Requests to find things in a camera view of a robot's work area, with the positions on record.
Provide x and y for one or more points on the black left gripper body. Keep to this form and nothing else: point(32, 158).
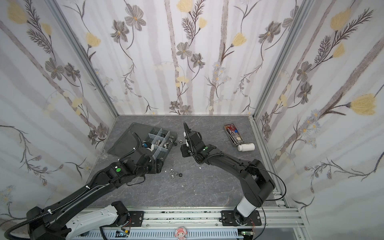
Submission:
point(153, 167)

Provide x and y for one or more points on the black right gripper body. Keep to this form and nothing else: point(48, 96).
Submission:
point(192, 148)

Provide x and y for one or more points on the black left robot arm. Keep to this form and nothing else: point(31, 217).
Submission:
point(50, 223)

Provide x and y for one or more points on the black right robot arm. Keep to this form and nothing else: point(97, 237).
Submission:
point(256, 182)

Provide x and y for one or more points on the grey metal tool tray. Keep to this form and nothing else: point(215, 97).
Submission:
point(234, 134)

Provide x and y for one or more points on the white plastic bottle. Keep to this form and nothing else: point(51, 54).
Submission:
point(246, 147)

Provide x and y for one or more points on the pink doll figure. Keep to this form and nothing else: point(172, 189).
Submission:
point(180, 233)

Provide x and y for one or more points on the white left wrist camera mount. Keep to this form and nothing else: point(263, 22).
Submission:
point(148, 146)

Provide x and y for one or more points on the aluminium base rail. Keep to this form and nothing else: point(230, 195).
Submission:
point(206, 223)

